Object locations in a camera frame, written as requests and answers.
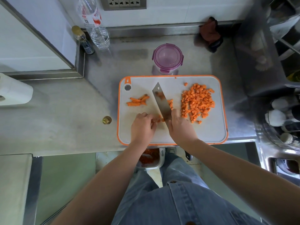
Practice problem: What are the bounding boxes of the white and black bag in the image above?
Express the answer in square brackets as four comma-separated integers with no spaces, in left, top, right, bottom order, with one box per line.
[267,0,300,61]

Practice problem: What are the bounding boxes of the small gold-capped bottle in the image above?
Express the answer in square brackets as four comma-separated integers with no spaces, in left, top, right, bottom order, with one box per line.
[71,25,96,55]

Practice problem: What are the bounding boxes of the clear plastic water bottle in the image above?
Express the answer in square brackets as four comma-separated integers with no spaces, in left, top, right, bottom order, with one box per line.
[76,0,110,50]

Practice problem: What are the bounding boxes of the brown-centred carrot end slice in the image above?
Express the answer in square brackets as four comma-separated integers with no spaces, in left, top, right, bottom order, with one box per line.
[155,98,174,123]

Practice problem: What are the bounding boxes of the yellow-capped sauce bottle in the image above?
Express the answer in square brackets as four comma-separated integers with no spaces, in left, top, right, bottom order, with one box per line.
[287,70,300,83]

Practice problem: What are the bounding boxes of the purple lidded container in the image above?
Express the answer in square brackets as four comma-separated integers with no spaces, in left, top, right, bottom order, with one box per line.
[151,43,185,76]

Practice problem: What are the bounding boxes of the person's left hand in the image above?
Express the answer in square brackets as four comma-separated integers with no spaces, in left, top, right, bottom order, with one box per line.
[130,112,158,148]

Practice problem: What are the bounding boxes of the pale green cabinet front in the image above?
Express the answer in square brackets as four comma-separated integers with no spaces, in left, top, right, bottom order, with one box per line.
[34,152,97,225]
[201,142,262,221]

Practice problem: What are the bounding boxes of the white waste bin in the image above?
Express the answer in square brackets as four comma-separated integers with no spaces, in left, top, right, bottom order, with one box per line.
[136,147,166,170]

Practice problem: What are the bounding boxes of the group of seasoning bottles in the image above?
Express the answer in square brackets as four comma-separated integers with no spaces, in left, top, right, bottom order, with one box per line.
[264,95,300,148]

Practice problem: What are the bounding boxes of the person's left forearm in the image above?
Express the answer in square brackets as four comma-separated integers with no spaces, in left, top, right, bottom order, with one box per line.
[51,142,150,225]

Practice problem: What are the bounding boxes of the dark red cloth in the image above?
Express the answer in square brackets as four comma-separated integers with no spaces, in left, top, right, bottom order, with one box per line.
[199,17,224,54]

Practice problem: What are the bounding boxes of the black rectangular device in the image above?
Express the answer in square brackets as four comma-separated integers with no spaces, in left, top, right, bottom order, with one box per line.
[269,157,300,184]

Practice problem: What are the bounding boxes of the clear round basin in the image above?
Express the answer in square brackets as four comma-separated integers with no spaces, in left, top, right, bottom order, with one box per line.
[257,98,300,152]

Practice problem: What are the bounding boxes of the round carrot slice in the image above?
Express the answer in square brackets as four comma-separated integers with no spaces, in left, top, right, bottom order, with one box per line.
[126,93,151,107]

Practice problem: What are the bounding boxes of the grey wall socket panel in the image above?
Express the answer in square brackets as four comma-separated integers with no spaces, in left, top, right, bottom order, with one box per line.
[100,0,148,11]

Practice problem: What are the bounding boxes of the blue denim trousers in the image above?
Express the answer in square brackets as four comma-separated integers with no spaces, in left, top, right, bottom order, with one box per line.
[111,152,210,225]

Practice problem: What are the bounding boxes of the white orange-rimmed cutting board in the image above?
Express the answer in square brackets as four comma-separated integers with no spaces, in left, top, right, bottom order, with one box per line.
[116,75,229,147]

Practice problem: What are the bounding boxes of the pile of diced carrot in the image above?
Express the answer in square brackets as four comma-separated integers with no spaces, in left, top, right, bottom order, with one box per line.
[180,82,216,125]

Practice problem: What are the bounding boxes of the person's right hand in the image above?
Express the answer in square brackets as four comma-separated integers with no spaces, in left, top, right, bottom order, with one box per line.
[167,109,199,148]

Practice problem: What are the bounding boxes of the person's right forearm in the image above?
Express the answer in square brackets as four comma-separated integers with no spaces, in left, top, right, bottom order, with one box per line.
[187,139,300,225]

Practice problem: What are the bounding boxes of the metal utensil handle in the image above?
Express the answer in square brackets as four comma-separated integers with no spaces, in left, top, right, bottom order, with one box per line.
[277,37,300,55]

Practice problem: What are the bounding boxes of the blue denim shirt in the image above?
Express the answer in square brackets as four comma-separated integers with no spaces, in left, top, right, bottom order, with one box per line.
[111,180,270,225]

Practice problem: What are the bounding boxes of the black-handled kitchen knife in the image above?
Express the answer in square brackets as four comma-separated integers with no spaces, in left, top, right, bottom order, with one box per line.
[152,82,193,161]

